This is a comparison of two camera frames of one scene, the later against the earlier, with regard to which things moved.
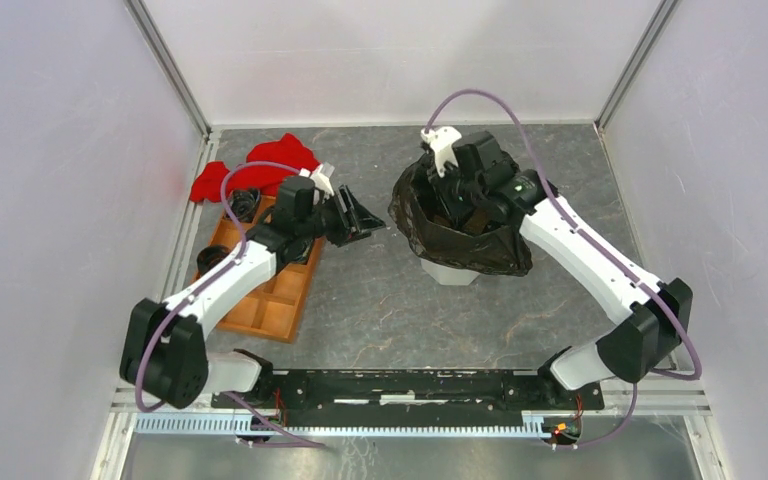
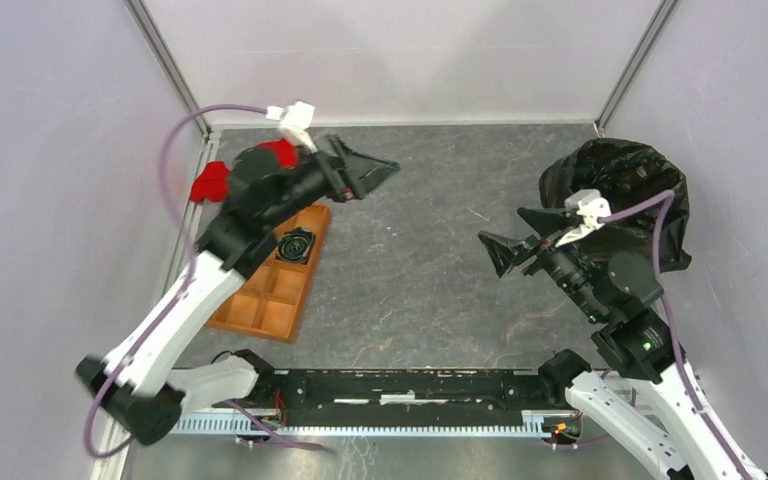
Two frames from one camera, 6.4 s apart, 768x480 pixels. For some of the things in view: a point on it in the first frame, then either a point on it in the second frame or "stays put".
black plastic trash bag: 416,207 to 627,173
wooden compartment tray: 274,310 stays put
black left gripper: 353,225 to 352,175
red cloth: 287,150 stays put
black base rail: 412,398 stays put
